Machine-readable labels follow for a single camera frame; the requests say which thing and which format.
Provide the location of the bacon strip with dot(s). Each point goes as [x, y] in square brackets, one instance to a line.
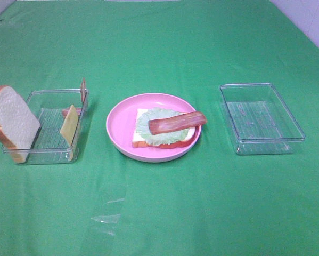
[176, 123]
[83, 97]

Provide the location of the green lettuce leaf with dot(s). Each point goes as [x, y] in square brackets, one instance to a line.
[146, 128]

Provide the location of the toast bread slice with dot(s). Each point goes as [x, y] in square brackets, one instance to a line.
[18, 125]
[138, 141]

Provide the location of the yellow cheese slice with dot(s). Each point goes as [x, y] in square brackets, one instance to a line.
[68, 128]

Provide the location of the pink round plate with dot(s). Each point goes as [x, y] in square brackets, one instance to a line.
[121, 120]

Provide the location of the green tablecloth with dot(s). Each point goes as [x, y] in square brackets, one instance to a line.
[210, 201]

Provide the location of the right clear plastic tray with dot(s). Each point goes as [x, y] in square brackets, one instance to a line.
[258, 120]

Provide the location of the clear plastic tray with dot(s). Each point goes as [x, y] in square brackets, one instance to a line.
[49, 146]
[258, 120]

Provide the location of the clear tape strip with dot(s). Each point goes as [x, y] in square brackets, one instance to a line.
[107, 211]

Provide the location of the left clear plastic tray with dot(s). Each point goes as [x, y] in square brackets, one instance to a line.
[49, 146]

